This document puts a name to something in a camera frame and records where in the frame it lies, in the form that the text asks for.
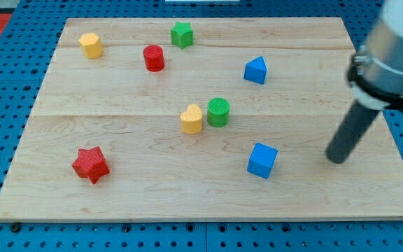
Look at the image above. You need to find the red star block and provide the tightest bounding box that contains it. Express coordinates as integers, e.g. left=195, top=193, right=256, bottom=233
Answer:
left=72, top=146, right=111, bottom=184

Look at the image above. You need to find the blue triangle block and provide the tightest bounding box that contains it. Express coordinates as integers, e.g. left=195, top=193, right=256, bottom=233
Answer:
left=243, top=56, right=267, bottom=85

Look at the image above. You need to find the light wooden board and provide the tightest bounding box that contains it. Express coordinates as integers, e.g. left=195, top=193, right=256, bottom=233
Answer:
left=0, top=17, right=403, bottom=223

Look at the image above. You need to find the green star block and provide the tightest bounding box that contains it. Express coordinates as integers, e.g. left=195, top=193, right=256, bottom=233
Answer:
left=171, top=22, right=194, bottom=49

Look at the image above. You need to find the blue cube block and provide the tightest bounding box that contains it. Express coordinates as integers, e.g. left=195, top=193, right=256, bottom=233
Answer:
left=247, top=143, right=278, bottom=179

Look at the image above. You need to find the green cylinder block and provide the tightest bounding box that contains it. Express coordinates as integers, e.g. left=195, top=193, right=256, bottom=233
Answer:
left=207, top=97, right=230, bottom=127

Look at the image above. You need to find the yellow heart block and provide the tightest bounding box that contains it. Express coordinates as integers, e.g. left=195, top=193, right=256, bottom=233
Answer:
left=180, top=104, right=203, bottom=134

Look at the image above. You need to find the red cylinder block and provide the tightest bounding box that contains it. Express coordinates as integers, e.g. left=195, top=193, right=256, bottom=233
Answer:
left=143, top=45, right=164, bottom=72

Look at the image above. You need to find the yellow hexagon block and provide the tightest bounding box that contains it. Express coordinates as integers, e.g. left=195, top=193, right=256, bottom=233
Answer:
left=78, top=33, right=104, bottom=59

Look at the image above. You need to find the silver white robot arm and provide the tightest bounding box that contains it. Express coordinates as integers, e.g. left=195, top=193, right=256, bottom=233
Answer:
left=325, top=0, right=403, bottom=164

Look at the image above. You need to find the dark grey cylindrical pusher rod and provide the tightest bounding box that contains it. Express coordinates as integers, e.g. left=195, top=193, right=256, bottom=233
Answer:
left=325, top=100, right=380, bottom=164

